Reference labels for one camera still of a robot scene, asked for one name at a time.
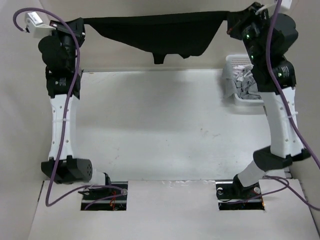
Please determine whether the grey tank top pile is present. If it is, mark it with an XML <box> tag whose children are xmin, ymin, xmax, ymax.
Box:
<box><xmin>222</xmin><ymin>64</ymin><xmax>262</xmax><ymax>100</ymax></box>

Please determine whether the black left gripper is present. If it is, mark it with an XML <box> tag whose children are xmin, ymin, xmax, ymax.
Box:
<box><xmin>48</xmin><ymin>17</ymin><xmax>87</xmax><ymax>71</ymax></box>

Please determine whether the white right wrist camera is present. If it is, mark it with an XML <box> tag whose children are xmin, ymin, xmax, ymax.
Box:
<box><xmin>280</xmin><ymin>0</ymin><xmax>293</xmax><ymax>12</ymax></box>

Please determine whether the black tank top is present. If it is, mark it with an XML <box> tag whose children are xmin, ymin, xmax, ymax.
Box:
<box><xmin>83</xmin><ymin>11</ymin><xmax>228</xmax><ymax>65</ymax></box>

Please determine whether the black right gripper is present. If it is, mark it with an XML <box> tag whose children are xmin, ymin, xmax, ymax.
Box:
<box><xmin>227</xmin><ymin>2</ymin><xmax>273</xmax><ymax>66</ymax></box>

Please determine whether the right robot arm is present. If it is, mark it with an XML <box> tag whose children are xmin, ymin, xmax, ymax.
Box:
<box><xmin>227</xmin><ymin>2</ymin><xmax>311</xmax><ymax>198</ymax></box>

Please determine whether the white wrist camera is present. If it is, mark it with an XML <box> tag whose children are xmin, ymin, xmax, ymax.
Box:
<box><xmin>280</xmin><ymin>0</ymin><xmax>293</xmax><ymax>12</ymax></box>
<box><xmin>24</xmin><ymin>11</ymin><xmax>55</xmax><ymax>39</ymax></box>

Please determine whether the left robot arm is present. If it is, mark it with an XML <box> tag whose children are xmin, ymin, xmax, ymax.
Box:
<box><xmin>38</xmin><ymin>18</ymin><xmax>112</xmax><ymax>200</ymax></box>

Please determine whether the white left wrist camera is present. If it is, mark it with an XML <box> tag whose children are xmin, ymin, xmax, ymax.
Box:
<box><xmin>24</xmin><ymin>11</ymin><xmax>55</xmax><ymax>39</ymax></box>

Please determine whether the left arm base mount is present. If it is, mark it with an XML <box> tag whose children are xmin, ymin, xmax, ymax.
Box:
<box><xmin>78</xmin><ymin>181</ymin><xmax>129</xmax><ymax>211</ymax></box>

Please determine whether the white plastic laundry basket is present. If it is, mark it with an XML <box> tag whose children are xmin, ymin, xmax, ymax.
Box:
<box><xmin>225</xmin><ymin>54</ymin><xmax>264</xmax><ymax>107</ymax></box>

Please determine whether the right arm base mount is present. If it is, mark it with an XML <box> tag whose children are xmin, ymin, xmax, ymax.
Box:
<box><xmin>215</xmin><ymin>181</ymin><xmax>265</xmax><ymax>211</ymax></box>

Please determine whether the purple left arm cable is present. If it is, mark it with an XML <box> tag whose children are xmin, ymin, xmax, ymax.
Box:
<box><xmin>12</xmin><ymin>7</ymin><xmax>128</xmax><ymax>210</ymax></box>

